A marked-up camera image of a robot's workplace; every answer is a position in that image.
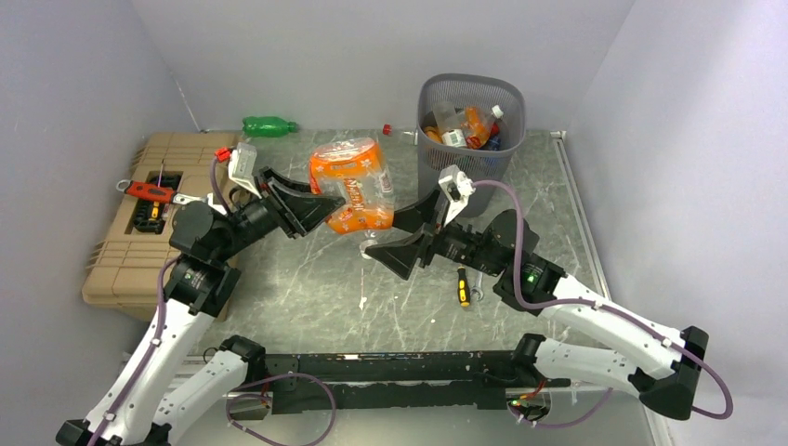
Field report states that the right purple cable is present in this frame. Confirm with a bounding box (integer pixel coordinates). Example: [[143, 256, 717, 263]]
[[470, 179, 734, 421]]

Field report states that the orange bottle pack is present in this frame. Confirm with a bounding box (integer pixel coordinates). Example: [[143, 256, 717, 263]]
[[309, 137, 395, 235]]

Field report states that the clear bottle red cap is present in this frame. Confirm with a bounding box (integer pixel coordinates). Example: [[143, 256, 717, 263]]
[[382, 124, 418, 146]]

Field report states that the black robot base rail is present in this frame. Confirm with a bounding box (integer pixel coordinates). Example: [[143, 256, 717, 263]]
[[244, 350, 545, 414]]

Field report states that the large orange label bottle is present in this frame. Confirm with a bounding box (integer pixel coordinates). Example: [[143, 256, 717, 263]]
[[461, 105, 504, 150]]

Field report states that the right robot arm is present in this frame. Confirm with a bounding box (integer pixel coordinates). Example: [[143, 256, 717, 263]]
[[364, 190, 709, 421]]

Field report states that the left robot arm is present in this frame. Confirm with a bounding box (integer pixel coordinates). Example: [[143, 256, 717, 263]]
[[56, 168, 346, 445]]

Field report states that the tan plastic toolbox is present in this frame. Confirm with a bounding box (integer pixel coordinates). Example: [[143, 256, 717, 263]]
[[82, 133, 239, 321]]

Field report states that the grey mesh waste bin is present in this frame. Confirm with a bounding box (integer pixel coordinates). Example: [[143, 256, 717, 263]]
[[416, 73, 526, 198]]

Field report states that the red handled adjustable wrench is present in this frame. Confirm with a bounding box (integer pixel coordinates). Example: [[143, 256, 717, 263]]
[[115, 179, 207, 205]]

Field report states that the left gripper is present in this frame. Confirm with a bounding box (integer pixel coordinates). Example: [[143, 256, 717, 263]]
[[213, 165, 345, 262]]

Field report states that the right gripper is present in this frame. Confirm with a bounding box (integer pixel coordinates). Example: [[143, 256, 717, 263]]
[[365, 184, 505, 279]]

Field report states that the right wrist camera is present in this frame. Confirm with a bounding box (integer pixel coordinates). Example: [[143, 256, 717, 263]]
[[438, 164, 476, 226]]

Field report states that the silver combination spanner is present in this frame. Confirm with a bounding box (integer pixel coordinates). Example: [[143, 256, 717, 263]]
[[469, 286, 484, 301]]

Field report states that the yellow black screwdriver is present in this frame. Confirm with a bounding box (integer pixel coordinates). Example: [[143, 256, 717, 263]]
[[456, 266, 470, 308]]

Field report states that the green plastic bottle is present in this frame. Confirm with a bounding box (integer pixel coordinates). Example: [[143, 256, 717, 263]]
[[242, 116, 299, 138]]

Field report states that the brown tea bottle green cap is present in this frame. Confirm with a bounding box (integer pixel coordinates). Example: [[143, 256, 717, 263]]
[[432, 103, 467, 148]]

